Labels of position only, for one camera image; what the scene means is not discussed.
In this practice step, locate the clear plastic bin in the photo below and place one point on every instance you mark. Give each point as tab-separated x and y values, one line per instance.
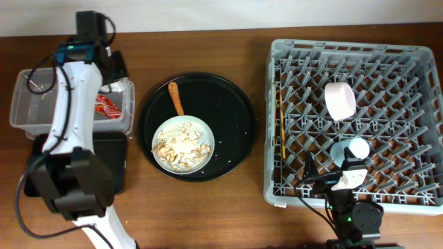
34	113

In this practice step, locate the grey dishwasher rack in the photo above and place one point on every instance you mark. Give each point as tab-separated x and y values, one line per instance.
398	112

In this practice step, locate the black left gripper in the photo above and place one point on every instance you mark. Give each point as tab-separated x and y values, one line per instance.
124	76

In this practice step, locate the black rectangular tray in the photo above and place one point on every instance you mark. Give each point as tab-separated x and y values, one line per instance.
110	148

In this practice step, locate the light blue cup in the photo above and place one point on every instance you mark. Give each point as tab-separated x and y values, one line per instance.
358	146

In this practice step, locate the grey plate with food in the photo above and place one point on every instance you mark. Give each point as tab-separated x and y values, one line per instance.
183	145

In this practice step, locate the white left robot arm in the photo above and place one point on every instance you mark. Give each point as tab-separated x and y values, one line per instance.
68	175

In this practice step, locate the orange carrot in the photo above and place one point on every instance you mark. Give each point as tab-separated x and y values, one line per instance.
174	94

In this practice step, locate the round black tray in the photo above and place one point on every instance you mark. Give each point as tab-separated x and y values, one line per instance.
221	104

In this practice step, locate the red snack wrapper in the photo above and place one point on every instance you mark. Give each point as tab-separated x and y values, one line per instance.
106	107

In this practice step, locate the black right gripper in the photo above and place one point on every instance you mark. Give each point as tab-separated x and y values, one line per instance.
311	175

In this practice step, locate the white napkin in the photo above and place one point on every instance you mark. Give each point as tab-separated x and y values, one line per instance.
118	86

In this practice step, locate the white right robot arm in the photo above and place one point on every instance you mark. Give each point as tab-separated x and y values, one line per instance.
356	224

